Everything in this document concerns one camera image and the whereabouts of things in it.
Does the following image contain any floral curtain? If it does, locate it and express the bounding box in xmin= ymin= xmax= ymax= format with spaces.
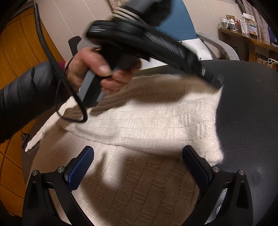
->
xmin=237 ymin=0 xmax=278 ymax=46

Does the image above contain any person's left hand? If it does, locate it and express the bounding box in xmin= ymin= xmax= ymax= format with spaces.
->
xmin=66 ymin=47 xmax=141 ymax=96

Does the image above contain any small black clip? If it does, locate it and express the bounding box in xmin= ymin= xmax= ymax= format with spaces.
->
xmin=21 ymin=132 xmax=30 ymax=149

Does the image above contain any grey yellow blue sofa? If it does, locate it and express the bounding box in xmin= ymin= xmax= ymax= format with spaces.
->
xmin=68 ymin=0 xmax=240 ymax=72

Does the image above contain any brown paper bag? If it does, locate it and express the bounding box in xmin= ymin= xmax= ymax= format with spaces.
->
xmin=255 ymin=52 xmax=278 ymax=71

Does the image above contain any wooden desk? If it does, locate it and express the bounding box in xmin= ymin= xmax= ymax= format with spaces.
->
xmin=218 ymin=27 xmax=278 ymax=72

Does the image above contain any white carton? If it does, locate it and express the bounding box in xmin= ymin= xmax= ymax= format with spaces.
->
xmin=239 ymin=19 xmax=248 ymax=35

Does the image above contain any cream knit sweater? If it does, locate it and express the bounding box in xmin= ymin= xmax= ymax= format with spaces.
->
xmin=25 ymin=74 xmax=224 ymax=226

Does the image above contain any white deer print pillow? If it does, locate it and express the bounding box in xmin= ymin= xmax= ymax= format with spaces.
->
xmin=150 ymin=38 xmax=214 ymax=70

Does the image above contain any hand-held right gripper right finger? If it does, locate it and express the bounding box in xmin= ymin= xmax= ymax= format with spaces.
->
xmin=182 ymin=145 xmax=253 ymax=226

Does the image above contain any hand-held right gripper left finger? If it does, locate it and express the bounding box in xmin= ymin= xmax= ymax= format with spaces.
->
xmin=22 ymin=146 xmax=95 ymax=226

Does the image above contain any stack of papers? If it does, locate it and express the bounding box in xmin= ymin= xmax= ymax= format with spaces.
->
xmin=242 ymin=13 xmax=257 ymax=23

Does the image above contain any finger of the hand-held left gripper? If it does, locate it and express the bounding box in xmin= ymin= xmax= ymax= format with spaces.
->
xmin=174 ymin=46 xmax=224 ymax=89

